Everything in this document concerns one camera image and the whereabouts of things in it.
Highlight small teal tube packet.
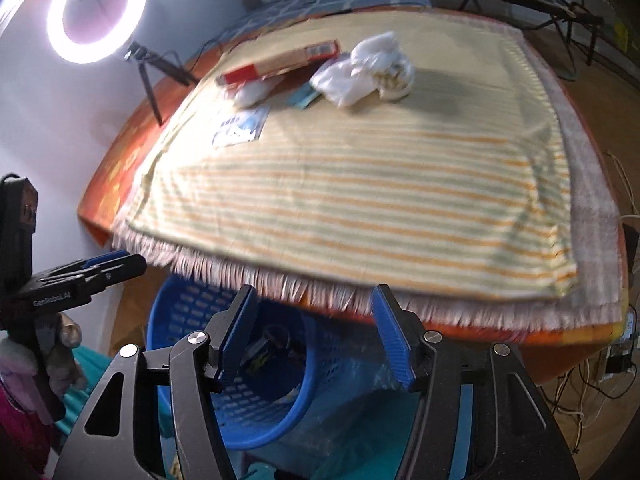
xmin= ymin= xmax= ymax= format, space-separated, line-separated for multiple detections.
xmin=286 ymin=82 xmax=321 ymax=110

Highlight white ring light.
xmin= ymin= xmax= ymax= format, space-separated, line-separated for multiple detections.
xmin=46 ymin=0 xmax=146 ymax=64

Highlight white plastic bag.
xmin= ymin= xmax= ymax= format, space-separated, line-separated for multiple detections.
xmin=310 ymin=32 xmax=416 ymax=108

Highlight alcohol pad wipe packet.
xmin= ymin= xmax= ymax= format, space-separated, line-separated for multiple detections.
xmin=212 ymin=106 xmax=270 ymax=148

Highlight blue plastic laundry basket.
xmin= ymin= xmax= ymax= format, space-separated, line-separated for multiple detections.
xmin=146 ymin=275 xmax=362 ymax=451

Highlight red long cardboard box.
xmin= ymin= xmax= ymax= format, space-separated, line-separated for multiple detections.
xmin=216 ymin=40 xmax=341 ymax=87

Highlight blue checkered bed sheet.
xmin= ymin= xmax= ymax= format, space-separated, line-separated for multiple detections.
xmin=217 ymin=0 xmax=431 ymax=44

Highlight black camera tripod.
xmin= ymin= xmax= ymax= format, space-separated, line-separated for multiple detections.
xmin=124 ymin=41 xmax=202 ymax=127

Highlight striped yellow green blanket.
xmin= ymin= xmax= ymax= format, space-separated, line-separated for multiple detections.
xmin=121 ymin=8 xmax=582 ymax=304

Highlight black power cable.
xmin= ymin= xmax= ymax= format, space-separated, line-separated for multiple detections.
xmin=188 ymin=34 xmax=237 ymax=82

